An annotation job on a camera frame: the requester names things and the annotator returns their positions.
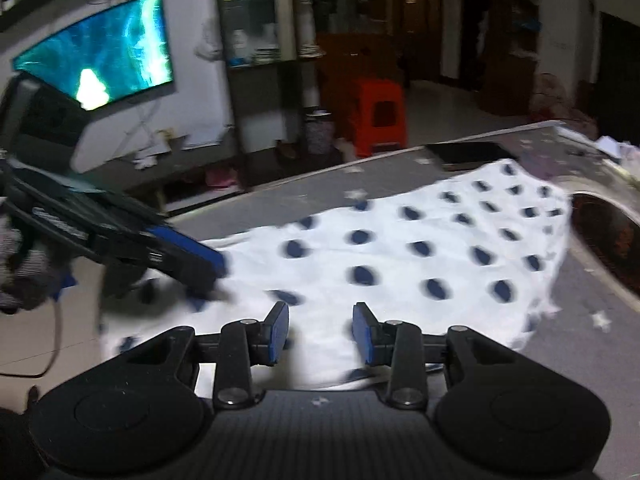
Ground round built-in induction cooktop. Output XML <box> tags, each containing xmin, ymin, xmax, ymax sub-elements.
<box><xmin>567</xmin><ymin>190</ymin><xmax>640</xmax><ymax>311</ymax></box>

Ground glass display cabinet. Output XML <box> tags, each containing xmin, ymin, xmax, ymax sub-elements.
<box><xmin>215</xmin><ymin>0</ymin><xmax>321</xmax><ymax>181</ymax></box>

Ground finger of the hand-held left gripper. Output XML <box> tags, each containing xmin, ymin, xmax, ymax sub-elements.
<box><xmin>101</xmin><ymin>259</ymin><xmax>236</xmax><ymax>307</ymax></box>
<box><xmin>144</xmin><ymin>225</ymin><xmax>227</xmax><ymax>287</ymax></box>

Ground grey star-print tablecloth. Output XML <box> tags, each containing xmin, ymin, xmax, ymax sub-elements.
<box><xmin>97</xmin><ymin>121</ymin><xmax>640</xmax><ymax>480</ymax></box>

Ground patterned waste bin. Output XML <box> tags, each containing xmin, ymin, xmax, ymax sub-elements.
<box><xmin>305</xmin><ymin>110</ymin><xmax>335</xmax><ymax>156</ymax></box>

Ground red plastic stool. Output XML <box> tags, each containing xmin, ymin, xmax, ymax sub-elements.
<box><xmin>347</xmin><ymin>79</ymin><xmax>408</xmax><ymax>157</ymax></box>

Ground dark room door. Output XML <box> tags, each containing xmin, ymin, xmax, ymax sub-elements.
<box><xmin>597</xmin><ymin>10</ymin><xmax>640</xmax><ymax>146</ymax></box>

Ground pink round fan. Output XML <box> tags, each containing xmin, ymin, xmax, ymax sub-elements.
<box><xmin>532</xmin><ymin>72</ymin><xmax>598</xmax><ymax>138</ymax></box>

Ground black smartphone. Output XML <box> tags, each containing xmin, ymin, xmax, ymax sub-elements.
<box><xmin>425</xmin><ymin>141</ymin><xmax>511</xmax><ymax>172</ymax></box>

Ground white hanging bag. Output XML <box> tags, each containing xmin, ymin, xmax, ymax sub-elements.
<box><xmin>195</xmin><ymin>17</ymin><xmax>221</xmax><ymax>59</ymax></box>

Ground black cable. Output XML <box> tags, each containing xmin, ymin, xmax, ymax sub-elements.
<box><xmin>0</xmin><ymin>295</ymin><xmax>64</xmax><ymax>379</ymax></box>

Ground white blue-dotted garment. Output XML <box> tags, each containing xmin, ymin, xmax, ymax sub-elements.
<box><xmin>97</xmin><ymin>158</ymin><xmax>573</xmax><ymax>391</ymax></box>

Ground tissue box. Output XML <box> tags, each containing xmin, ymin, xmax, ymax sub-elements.
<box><xmin>619</xmin><ymin>144</ymin><xmax>640</xmax><ymax>181</ymax></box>

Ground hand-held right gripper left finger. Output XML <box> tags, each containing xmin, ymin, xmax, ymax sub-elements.
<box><xmin>117</xmin><ymin>301</ymin><xmax>290</xmax><ymax>409</ymax></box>

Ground low dark television stand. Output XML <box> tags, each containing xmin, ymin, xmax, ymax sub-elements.
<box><xmin>115</xmin><ymin>156</ymin><xmax>251</xmax><ymax>212</ymax></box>

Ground wall television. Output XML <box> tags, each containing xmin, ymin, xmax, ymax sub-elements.
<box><xmin>11</xmin><ymin>0</ymin><xmax>176</xmax><ymax>112</ymax></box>

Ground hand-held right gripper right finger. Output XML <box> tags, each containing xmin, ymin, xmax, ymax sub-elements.
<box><xmin>352</xmin><ymin>302</ymin><xmax>526</xmax><ymax>409</ymax></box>

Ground pink slippers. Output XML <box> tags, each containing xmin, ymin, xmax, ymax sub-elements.
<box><xmin>205</xmin><ymin>167</ymin><xmax>239</xmax><ymax>189</ymax></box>

